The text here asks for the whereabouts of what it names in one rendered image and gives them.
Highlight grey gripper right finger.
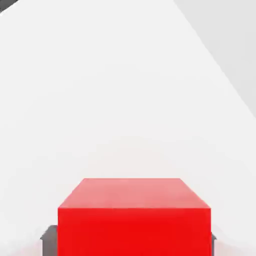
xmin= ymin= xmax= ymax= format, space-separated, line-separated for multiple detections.
xmin=210 ymin=232 xmax=227 ymax=256

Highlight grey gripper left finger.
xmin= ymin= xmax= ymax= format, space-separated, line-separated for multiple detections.
xmin=29 ymin=224 xmax=59 ymax=256

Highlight small red cube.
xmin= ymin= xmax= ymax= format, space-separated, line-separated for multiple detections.
xmin=57 ymin=177 xmax=212 ymax=256

